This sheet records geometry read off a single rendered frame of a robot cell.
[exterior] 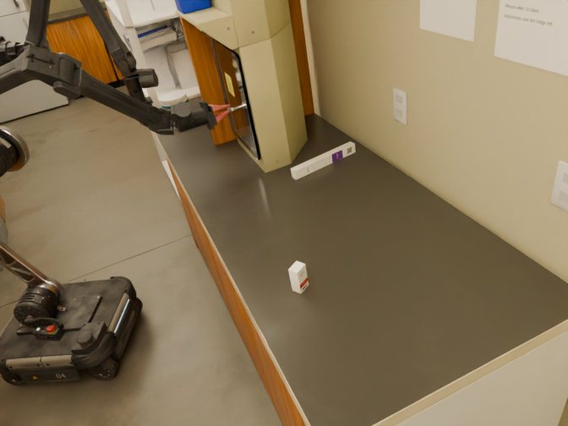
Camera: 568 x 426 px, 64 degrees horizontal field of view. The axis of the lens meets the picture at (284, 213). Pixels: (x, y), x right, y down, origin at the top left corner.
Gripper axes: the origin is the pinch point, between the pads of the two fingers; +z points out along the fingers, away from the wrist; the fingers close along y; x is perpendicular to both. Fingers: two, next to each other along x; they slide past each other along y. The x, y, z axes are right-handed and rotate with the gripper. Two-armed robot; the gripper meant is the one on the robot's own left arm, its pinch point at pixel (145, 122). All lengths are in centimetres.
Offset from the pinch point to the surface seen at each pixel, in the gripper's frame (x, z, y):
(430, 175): -88, 12, 77
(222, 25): -46, -39, 29
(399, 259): -114, 15, 46
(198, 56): -9.0, -22.8, 26.7
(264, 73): -46, -21, 40
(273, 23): -43, -36, 47
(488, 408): -150, 33, 45
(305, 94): -9, 5, 70
